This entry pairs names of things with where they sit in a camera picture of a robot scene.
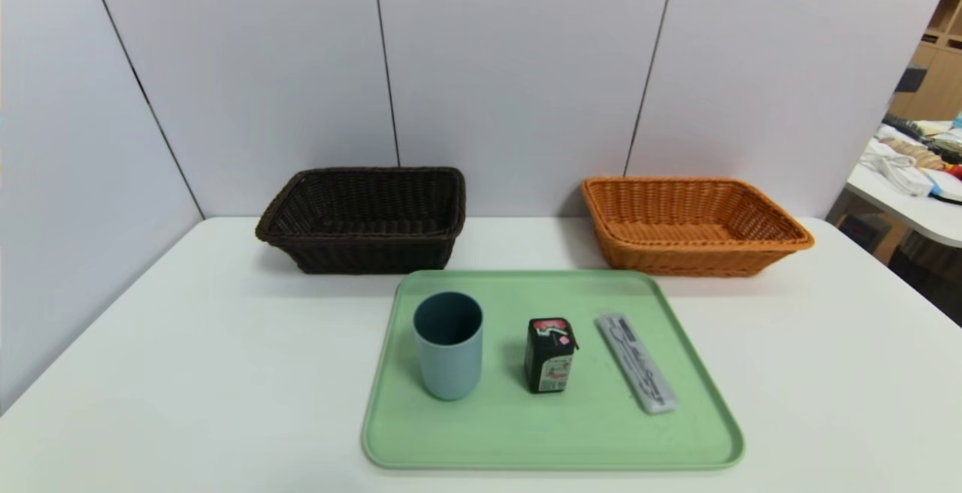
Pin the blue plastic cup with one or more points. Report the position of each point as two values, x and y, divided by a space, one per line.
449 365

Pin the small black food carton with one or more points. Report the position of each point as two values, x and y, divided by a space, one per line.
550 358

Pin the clear plastic cutlery case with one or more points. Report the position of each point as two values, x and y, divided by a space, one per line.
639 365

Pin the dark brown wicker basket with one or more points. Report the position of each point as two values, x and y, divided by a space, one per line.
361 252

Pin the orange wicker basket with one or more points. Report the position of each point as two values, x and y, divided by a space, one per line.
676 256

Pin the green plastic tray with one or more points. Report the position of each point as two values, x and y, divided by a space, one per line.
526 433

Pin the brown cardboard box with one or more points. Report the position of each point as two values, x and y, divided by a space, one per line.
864 231

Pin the white crumpled cloth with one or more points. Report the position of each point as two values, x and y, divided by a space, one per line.
898 170

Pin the white background table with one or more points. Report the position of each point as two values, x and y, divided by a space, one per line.
913 211

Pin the beige knitted cloth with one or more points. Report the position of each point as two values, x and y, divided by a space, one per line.
913 153

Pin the wooden shelf unit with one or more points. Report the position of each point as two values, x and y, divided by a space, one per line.
939 80

